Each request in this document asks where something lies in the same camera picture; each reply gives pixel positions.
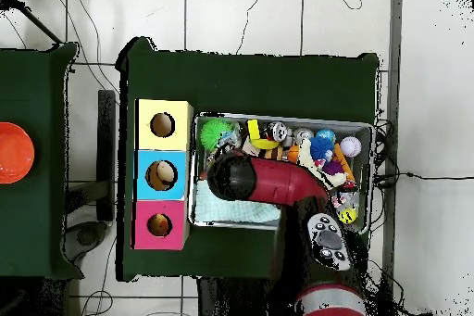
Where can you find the green spiky ball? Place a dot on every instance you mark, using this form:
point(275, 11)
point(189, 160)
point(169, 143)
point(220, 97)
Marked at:
point(215, 133)

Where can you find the mint green waffle cloth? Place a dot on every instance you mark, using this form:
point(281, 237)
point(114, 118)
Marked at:
point(237, 214)

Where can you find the blue fuzzy ball with eyes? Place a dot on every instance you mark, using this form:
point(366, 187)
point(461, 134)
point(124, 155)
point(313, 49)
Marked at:
point(321, 148)

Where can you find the cream yellow waffle cloth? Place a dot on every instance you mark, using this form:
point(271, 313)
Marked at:
point(329, 175)

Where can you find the yellow plush duck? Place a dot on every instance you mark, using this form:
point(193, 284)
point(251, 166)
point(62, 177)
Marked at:
point(159, 225)

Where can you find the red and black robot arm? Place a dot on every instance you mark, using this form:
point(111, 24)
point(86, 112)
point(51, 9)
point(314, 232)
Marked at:
point(281, 182)

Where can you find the wooden box with three holes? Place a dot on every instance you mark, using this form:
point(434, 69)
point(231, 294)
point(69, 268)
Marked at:
point(164, 149)

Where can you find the yellow plastic block toy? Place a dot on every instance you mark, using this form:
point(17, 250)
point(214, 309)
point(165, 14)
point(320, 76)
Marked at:
point(254, 132)

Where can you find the dark green table cloth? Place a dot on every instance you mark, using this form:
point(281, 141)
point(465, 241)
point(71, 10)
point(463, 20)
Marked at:
point(37, 71)
point(252, 79)

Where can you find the white baseball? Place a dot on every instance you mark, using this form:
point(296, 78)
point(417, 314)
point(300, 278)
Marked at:
point(351, 146)

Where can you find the yellow ball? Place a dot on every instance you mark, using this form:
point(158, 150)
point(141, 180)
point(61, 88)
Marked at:
point(347, 216)

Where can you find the orange plate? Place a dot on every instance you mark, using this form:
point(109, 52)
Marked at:
point(13, 153)

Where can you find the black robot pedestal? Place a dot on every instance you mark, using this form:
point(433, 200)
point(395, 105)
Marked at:
point(237, 301)

